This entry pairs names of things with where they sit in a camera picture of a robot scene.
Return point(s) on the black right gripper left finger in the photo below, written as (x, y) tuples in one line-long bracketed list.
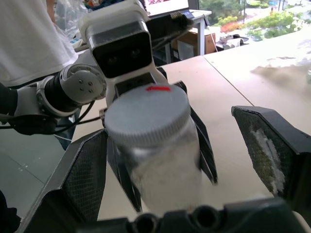
[(77, 174)]

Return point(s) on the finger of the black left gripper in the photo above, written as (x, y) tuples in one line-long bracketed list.
[(206, 148), (125, 177)]

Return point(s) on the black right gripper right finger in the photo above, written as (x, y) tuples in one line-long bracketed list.
[(274, 136)]

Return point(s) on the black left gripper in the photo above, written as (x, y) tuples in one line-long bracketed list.
[(132, 83)]

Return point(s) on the grey ribbed jar lid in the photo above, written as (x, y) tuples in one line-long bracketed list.
[(145, 114)]

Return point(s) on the clear jar with white contents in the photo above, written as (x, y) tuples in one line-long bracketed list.
[(167, 174)]

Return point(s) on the brown cardboard box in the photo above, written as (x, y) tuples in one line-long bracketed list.
[(194, 42)]

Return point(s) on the open laptop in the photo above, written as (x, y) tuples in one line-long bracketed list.
[(167, 6)]

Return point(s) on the clear plastic bag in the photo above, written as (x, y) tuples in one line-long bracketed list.
[(70, 14)]

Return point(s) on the grey background desk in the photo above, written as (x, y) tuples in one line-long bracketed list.
[(200, 17)]

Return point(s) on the person in white shirt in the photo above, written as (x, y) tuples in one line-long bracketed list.
[(31, 41)]

